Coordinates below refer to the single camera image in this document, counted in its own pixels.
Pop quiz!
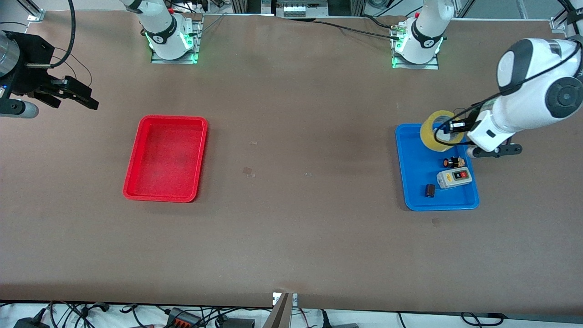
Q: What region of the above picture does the yellow tape roll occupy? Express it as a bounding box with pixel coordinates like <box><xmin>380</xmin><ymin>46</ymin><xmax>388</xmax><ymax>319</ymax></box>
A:
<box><xmin>419</xmin><ymin>110</ymin><xmax>466</xmax><ymax>152</ymax></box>

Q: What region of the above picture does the blue plastic tray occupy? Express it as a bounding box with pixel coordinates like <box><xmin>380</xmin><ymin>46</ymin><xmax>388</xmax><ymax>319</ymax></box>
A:
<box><xmin>394</xmin><ymin>123</ymin><xmax>480</xmax><ymax>212</ymax></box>

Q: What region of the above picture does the red plastic tray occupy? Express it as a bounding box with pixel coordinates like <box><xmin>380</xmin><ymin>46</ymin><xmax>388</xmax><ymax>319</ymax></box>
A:
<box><xmin>122</xmin><ymin>115</ymin><xmax>209</xmax><ymax>203</ymax></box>

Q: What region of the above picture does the black power adapter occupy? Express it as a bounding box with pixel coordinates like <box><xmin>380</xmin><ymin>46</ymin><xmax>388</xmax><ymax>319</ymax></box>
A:
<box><xmin>13</xmin><ymin>313</ymin><xmax>51</xmax><ymax>328</ymax></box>

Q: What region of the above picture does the black plug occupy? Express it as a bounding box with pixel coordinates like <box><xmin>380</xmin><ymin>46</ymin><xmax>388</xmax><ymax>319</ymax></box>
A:
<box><xmin>320</xmin><ymin>310</ymin><xmax>360</xmax><ymax>328</ymax></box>

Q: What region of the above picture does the black orange power strip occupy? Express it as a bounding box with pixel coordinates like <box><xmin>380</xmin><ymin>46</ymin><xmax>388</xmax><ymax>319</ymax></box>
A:
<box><xmin>165</xmin><ymin>308</ymin><xmax>203</xmax><ymax>328</ymax></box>

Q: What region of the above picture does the aluminium profile bar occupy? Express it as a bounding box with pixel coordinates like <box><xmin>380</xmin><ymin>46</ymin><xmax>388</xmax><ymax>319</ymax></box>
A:
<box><xmin>262</xmin><ymin>292</ymin><xmax>292</xmax><ymax>328</ymax></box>

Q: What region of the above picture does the thin black right gripper wire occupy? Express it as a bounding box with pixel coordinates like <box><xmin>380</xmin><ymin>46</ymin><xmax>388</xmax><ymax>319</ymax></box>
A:
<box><xmin>49</xmin><ymin>46</ymin><xmax>93</xmax><ymax>88</ymax></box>

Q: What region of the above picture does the thin black gripper wire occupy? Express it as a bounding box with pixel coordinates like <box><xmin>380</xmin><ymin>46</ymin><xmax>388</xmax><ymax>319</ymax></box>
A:
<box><xmin>49</xmin><ymin>46</ymin><xmax>93</xmax><ymax>88</ymax></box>
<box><xmin>434</xmin><ymin>106</ymin><xmax>501</xmax><ymax>147</ymax></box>

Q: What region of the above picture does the thin black left gripper wire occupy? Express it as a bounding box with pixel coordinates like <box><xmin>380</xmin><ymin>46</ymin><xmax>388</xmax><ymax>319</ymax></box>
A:
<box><xmin>434</xmin><ymin>106</ymin><xmax>501</xmax><ymax>147</ymax></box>

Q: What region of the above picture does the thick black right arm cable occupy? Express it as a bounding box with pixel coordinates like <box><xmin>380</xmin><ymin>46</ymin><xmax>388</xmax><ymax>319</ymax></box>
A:
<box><xmin>48</xmin><ymin>0</ymin><xmax>75</xmax><ymax>69</ymax></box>

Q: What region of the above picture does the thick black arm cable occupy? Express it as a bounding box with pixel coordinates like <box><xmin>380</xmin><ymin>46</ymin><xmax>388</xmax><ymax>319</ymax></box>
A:
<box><xmin>515</xmin><ymin>0</ymin><xmax>583</xmax><ymax>87</ymax></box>
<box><xmin>48</xmin><ymin>0</ymin><xmax>75</xmax><ymax>69</ymax></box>

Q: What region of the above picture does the grey on-off switch box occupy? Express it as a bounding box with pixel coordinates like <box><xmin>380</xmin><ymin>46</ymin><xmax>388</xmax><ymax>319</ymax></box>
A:
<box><xmin>436</xmin><ymin>167</ymin><xmax>473</xmax><ymax>190</ymax></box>

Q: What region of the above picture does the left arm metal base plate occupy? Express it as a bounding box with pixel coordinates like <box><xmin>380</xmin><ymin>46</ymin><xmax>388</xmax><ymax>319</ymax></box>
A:
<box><xmin>391</xmin><ymin>23</ymin><xmax>440</xmax><ymax>70</ymax></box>

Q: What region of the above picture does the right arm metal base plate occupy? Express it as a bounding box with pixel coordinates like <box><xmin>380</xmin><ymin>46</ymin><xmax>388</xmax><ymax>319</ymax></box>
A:
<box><xmin>150</xmin><ymin>14</ymin><xmax>204</xmax><ymax>65</ymax></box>

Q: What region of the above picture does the black cable on table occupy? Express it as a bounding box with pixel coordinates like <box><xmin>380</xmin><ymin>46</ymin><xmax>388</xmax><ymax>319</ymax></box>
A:
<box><xmin>314</xmin><ymin>15</ymin><xmax>404</xmax><ymax>38</ymax></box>

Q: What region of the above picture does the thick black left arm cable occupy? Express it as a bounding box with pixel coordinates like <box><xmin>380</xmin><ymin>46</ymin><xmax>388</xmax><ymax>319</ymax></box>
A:
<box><xmin>515</xmin><ymin>0</ymin><xmax>583</xmax><ymax>87</ymax></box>

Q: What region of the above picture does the thin grey cable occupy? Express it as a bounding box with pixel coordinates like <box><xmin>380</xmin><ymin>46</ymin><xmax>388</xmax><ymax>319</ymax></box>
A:
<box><xmin>194</xmin><ymin>13</ymin><xmax>228</xmax><ymax>37</ymax></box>

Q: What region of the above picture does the black looped cable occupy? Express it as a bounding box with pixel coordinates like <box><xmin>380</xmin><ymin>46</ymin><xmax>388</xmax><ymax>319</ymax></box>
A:
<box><xmin>460</xmin><ymin>312</ymin><xmax>506</xmax><ymax>327</ymax></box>

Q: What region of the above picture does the metal frame with connector box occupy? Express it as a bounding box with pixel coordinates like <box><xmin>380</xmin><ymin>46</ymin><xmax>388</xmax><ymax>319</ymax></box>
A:
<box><xmin>230</xmin><ymin>0</ymin><xmax>365</xmax><ymax>19</ymax></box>

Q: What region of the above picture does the small white mounting bracket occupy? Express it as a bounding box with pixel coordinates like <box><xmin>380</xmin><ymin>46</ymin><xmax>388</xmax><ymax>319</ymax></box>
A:
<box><xmin>272</xmin><ymin>292</ymin><xmax>299</xmax><ymax>307</ymax></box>

